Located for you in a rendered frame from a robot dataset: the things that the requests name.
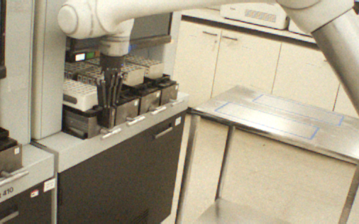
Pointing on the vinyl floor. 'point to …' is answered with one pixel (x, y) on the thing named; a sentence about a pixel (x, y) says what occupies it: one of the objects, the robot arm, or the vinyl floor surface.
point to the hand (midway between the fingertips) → (106, 116)
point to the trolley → (284, 130)
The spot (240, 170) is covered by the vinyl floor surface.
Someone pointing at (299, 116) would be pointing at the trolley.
